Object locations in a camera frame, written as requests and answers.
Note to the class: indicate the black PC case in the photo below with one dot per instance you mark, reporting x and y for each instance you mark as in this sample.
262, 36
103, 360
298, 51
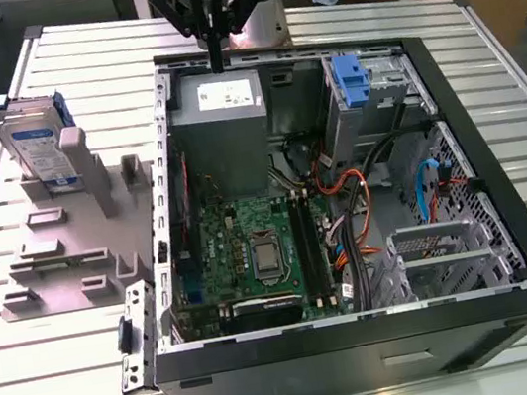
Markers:
321, 373

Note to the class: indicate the green RAM stick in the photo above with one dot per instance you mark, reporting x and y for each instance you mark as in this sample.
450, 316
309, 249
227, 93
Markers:
61, 264

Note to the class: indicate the grey power supply unit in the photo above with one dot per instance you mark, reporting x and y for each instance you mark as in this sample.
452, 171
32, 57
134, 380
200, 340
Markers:
221, 154

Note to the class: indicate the grey parts rack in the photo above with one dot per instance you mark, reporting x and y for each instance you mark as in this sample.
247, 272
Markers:
84, 266

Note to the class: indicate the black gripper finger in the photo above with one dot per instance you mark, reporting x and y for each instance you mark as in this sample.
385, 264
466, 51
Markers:
168, 7
252, 1

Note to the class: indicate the black graphics card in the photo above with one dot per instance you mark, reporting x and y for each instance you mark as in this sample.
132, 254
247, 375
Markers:
266, 309

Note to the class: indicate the silver CPU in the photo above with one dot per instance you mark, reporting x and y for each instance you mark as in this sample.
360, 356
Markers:
267, 255

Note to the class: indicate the green motherboard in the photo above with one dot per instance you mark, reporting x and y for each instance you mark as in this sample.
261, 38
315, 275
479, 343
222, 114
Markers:
227, 223

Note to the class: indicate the metal optical drive cage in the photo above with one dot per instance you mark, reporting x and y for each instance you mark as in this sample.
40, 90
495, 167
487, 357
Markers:
379, 104

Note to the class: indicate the black RAM slot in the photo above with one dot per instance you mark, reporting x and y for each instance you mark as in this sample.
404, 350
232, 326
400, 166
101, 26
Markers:
316, 249
304, 251
310, 250

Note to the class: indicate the hard disk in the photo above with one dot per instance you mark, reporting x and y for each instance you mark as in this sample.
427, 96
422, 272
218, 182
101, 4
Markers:
35, 148

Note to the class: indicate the metal disk bay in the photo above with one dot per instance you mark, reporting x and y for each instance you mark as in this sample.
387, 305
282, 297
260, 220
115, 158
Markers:
429, 231

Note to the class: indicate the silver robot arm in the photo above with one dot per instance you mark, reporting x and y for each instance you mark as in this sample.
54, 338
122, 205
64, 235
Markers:
266, 26

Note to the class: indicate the white metal table frame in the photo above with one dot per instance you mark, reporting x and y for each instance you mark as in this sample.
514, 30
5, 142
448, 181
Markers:
140, 4

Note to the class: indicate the CPU socket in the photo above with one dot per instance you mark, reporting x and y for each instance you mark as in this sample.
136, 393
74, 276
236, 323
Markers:
268, 277

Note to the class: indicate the metal card retainer bracket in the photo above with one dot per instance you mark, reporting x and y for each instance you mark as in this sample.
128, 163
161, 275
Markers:
134, 298

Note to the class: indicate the blue plastic drive latch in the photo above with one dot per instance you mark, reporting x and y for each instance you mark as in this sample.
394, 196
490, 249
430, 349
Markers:
351, 88

